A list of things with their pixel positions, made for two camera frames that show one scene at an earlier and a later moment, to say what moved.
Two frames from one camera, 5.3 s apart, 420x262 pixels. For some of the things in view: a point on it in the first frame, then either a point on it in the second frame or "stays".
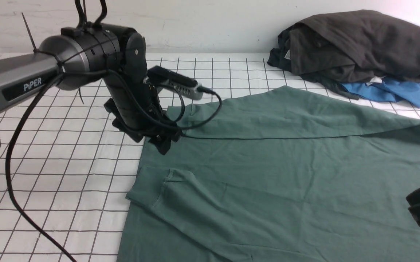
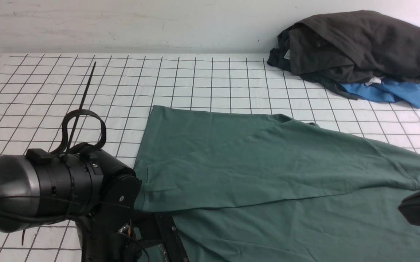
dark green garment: [280, 57] stays
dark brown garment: [361, 46] stays
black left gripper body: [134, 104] to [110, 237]
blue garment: [390, 89] stays
